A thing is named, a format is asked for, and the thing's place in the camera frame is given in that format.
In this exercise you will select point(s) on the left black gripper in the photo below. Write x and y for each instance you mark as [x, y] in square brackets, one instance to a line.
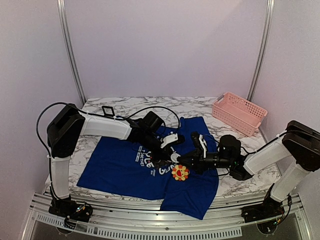
[163, 155]

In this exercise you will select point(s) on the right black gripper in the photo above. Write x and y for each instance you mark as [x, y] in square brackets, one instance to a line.
[199, 158]

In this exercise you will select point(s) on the orange yellow flower brooch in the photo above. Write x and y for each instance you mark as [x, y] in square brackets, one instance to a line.
[180, 172]

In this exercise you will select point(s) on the blue printed t-shirt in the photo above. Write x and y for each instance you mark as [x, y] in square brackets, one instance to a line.
[124, 168]

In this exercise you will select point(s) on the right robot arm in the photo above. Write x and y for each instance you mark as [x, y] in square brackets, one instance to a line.
[298, 141]

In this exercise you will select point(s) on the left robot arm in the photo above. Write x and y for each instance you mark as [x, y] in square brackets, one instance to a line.
[71, 123]

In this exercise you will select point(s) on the black brooch display box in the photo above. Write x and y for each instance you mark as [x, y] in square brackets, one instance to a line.
[108, 111]

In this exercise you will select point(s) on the pink plastic basket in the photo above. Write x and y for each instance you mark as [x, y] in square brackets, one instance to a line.
[239, 113]

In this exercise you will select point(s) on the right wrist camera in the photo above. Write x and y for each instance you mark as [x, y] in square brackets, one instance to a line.
[200, 143]

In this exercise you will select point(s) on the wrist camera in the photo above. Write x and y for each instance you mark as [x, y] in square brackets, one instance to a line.
[200, 143]
[172, 139]

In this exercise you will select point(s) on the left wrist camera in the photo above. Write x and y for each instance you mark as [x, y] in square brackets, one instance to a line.
[172, 139]

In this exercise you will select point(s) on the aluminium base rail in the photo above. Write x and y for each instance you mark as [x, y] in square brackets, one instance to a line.
[121, 218]

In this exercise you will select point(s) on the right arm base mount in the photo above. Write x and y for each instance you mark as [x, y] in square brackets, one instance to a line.
[267, 209]

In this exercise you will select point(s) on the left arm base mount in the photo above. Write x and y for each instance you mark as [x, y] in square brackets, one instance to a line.
[71, 210]

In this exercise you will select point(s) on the right aluminium frame post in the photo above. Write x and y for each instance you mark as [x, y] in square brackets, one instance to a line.
[270, 4]

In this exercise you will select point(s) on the aluminium frame post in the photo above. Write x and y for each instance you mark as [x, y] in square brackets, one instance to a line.
[61, 7]
[270, 4]

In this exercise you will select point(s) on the left aluminium frame post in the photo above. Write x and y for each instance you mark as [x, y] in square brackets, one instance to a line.
[61, 7]

